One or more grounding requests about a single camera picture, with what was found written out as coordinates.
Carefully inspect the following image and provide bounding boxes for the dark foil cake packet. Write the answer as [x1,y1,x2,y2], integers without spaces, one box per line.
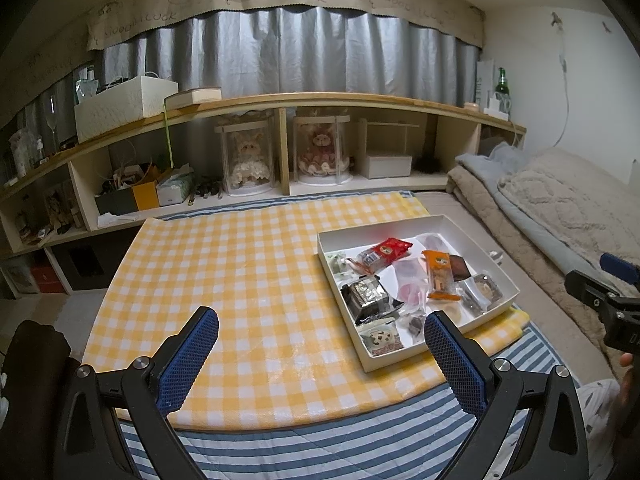
[341,279,404,324]

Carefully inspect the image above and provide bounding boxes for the person's right hand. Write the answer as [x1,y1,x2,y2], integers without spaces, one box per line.
[616,352,640,431]

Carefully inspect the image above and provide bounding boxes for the white cable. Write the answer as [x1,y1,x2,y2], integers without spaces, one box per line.
[507,50,572,149]

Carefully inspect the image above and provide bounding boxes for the wooden shelf unit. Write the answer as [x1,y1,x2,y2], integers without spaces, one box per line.
[0,91,529,297]

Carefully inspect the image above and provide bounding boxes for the clear glass jar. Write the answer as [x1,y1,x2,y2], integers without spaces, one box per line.
[9,127,37,178]

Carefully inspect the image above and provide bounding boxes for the dark bag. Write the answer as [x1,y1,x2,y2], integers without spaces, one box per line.
[0,319,81,462]

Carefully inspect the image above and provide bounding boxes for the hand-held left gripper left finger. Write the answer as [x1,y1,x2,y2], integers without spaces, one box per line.
[52,306,221,480]

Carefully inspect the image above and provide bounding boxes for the cream dress doll case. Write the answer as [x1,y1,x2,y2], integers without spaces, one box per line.
[215,115,275,197]

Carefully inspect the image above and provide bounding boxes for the small dark pastry packet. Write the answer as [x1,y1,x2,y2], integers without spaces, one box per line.
[400,312,426,346]

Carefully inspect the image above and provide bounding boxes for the white cardboard tray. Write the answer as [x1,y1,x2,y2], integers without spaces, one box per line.
[317,215,521,374]

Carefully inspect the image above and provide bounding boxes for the green hanging cord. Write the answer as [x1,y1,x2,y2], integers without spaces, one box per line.
[162,105,174,169]

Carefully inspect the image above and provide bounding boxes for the orange snack packet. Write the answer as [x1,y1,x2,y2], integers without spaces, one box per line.
[422,249,461,302]

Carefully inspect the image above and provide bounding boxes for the beige fleece blanket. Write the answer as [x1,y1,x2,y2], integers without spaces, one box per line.
[446,165,617,362]

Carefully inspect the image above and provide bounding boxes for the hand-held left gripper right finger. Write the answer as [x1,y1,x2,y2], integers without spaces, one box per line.
[423,310,589,480]

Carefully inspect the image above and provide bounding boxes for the brown square snack packet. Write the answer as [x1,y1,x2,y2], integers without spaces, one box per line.
[448,255,474,281]

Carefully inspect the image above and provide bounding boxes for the white box with handles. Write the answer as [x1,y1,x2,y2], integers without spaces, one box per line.
[74,75,180,144]

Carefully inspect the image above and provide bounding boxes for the cookie print snack packet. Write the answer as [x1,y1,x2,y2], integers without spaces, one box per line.
[357,321,406,359]

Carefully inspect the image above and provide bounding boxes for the small wooden rack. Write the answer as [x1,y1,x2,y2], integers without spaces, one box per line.
[357,117,420,180]

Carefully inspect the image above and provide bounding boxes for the grey curtain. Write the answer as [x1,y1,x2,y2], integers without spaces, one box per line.
[0,7,484,161]

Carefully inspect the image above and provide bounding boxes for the clear round pastry packet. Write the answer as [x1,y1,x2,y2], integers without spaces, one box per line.
[457,274,504,319]

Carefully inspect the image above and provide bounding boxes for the thick book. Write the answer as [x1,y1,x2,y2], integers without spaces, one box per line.
[165,87,224,110]

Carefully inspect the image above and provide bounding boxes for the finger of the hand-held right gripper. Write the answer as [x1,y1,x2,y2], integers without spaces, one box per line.
[599,252,640,284]
[565,269,640,312]

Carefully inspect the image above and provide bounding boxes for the yellow checked tablecloth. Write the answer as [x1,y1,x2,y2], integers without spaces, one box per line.
[80,190,532,434]

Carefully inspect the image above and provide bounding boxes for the cream tufted blanket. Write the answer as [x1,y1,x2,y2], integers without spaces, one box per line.
[497,147,640,272]

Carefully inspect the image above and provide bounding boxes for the white cartons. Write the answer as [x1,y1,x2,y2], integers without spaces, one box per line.
[475,60,511,114]

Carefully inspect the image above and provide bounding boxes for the small green candy packet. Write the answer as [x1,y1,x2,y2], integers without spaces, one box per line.
[327,252,354,279]

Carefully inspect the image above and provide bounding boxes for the tissue box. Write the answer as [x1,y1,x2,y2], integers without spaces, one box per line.
[157,172,196,206]

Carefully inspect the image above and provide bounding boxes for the red box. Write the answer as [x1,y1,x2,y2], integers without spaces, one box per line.
[32,265,66,294]

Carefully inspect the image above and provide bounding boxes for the person's printed pants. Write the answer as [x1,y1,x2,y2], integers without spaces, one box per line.
[575,379,627,480]

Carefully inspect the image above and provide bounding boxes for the wine glass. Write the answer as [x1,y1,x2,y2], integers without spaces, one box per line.
[45,95,59,156]

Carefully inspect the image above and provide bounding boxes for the white storage box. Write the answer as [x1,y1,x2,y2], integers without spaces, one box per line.
[360,154,414,180]

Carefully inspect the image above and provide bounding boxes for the red snack packet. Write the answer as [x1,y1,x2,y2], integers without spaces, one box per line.
[350,237,414,274]

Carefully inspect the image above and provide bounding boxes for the pink dress doll case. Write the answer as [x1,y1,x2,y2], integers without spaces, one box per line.
[292,114,354,187]

